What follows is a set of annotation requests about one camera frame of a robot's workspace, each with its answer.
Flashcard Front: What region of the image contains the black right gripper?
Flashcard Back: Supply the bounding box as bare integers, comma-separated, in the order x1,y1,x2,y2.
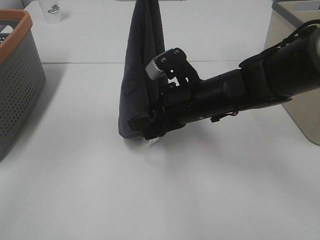
128,83,200,140

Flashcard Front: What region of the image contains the dark grey towel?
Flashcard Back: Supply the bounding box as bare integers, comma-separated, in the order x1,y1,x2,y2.
118,0,168,139

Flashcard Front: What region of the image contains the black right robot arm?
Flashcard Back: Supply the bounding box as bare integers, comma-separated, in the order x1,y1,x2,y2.
128,19,320,140

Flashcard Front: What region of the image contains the grey basket with orange rim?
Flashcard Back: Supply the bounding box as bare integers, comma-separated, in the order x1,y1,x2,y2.
0,9,46,159

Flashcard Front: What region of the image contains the white paper cup green logo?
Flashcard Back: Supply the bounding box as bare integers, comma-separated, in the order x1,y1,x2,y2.
38,0,61,24

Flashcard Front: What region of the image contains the beige bin with grey rim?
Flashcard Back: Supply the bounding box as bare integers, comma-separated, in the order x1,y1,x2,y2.
264,0,320,145

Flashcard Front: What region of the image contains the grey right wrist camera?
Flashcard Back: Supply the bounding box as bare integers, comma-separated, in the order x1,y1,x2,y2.
145,48,173,80

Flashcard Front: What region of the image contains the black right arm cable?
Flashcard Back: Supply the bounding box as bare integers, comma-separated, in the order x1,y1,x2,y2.
274,20,320,51

